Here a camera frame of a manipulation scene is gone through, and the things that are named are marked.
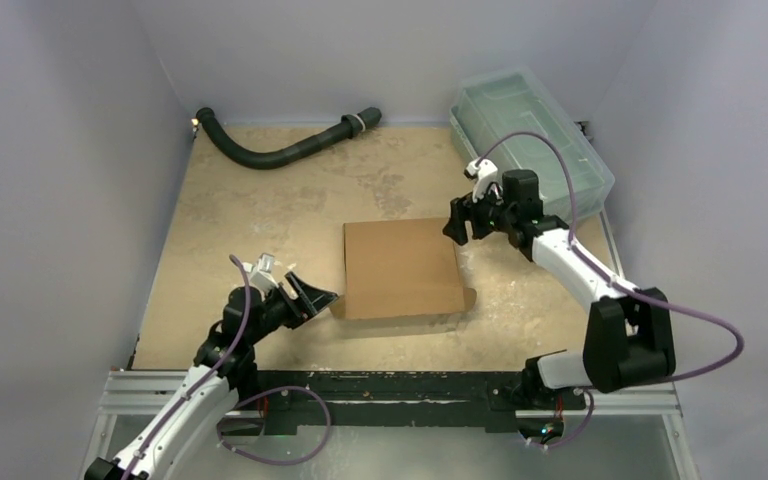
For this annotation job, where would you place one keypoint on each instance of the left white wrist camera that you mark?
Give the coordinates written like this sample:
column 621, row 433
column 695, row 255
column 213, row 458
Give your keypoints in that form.
column 265, row 272

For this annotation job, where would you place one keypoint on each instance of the brown cardboard box sheet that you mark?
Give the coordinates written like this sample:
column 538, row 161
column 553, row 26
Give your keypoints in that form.
column 401, row 268

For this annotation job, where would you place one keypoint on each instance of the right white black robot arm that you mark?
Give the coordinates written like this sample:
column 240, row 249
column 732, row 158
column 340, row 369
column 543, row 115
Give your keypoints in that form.
column 628, row 339

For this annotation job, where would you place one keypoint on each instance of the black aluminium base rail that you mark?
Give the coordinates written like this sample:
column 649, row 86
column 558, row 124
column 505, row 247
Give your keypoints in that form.
column 489, row 400

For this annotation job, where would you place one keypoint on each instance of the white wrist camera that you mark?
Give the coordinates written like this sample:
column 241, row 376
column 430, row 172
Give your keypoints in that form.
column 484, row 174
column 265, row 272

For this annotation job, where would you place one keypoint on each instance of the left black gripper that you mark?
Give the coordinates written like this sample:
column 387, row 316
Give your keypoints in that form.
column 313, row 301

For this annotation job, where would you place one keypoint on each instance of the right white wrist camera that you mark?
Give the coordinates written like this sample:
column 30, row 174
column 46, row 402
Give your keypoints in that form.
column 484, row 174

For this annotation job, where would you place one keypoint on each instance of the clear plastic storage bin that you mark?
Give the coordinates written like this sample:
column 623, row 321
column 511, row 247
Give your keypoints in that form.
column 490, row 106

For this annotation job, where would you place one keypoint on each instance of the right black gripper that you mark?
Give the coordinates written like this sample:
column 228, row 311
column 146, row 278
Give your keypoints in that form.
column 475, row 218

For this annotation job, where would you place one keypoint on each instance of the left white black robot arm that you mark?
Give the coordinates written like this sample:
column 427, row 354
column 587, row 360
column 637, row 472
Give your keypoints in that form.
column 223, row 376

